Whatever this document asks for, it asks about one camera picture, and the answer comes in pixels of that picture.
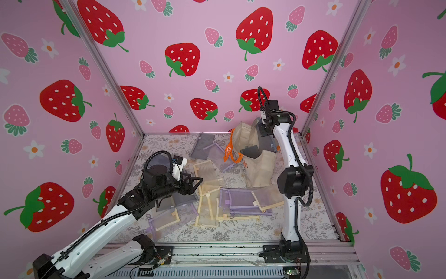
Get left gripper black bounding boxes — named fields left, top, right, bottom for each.
left=151, top=171, right=202, bottom=203

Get purple-trim mesh pouch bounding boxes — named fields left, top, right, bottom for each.
left=217, top=188, right=272, bottom=221

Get beige canvas bag orange handles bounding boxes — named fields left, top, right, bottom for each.
left=224, top=117, right=277, bottom=188

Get blue-grey mesh pencil pouch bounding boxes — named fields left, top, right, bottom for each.
left=240, top=130, right=278, bottom=159

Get yellow-trim mesh pouch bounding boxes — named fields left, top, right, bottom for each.
left=195, top=179, right=224, bottom=229
left=193, top=160, right=224, bottom=186
left=252, top=185, right=285, bottom=212

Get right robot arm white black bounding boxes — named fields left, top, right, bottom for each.
left=257, top=87, right=314, bottom=254

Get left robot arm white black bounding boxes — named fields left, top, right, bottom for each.
left=33, top=151, right=203, bottom=279

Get grey mesh pouch left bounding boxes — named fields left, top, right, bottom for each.
left=156, top=193, right=198, bottom=212

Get grey mesh pouch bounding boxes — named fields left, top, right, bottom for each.
left=190, top=133, right=215, bottom=160
left=156, top=193, right=198, bottom=212

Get purple mesh pouch back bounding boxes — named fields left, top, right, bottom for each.
left=203, top=143, right=235, bottom=173

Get grey mesh pouch far back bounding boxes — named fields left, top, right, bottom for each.
left=190, top=133, right=215, bottom=160

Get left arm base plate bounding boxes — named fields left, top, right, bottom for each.
left=129, top=245, right=174, bottom=265

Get aluminium frame rail front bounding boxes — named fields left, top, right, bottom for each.
left=74, top=241, right=363, bottom=267

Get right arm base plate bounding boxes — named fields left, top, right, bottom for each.
left=258, top=244, right=311, bottom=263

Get right frame post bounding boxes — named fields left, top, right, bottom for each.
left=300, top=0, right=372, bottom=138

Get frame post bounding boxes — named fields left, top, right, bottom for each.
left=300, top=0, right=372, bottom=138
left=60, top=0, right=145, bottom=138

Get left frame post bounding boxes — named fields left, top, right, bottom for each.
left=60, top=0, right=145, bottom=138

